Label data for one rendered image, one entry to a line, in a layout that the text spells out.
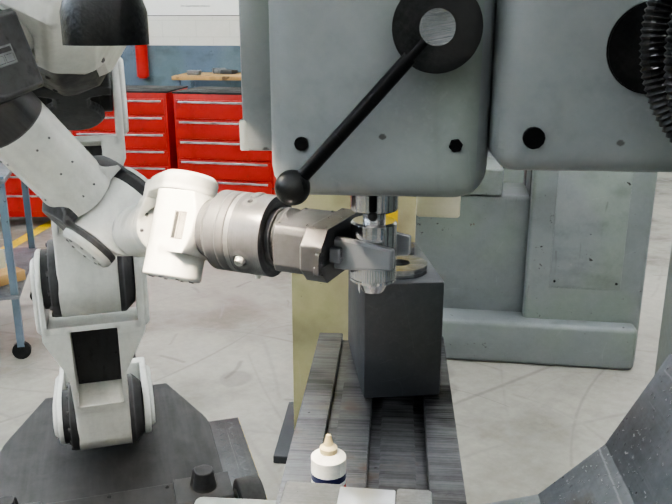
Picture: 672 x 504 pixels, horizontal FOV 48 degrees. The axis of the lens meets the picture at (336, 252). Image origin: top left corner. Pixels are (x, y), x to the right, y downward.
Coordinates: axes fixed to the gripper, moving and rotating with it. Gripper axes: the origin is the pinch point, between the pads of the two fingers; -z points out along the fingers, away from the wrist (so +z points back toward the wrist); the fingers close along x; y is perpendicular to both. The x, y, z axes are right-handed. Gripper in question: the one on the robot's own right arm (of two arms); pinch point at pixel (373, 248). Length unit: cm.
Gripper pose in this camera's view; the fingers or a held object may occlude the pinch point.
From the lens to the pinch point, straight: 77.5
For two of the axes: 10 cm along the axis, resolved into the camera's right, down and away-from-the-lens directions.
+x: 3.9, -2.7, 8.8
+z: -9.2, -1.2, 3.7
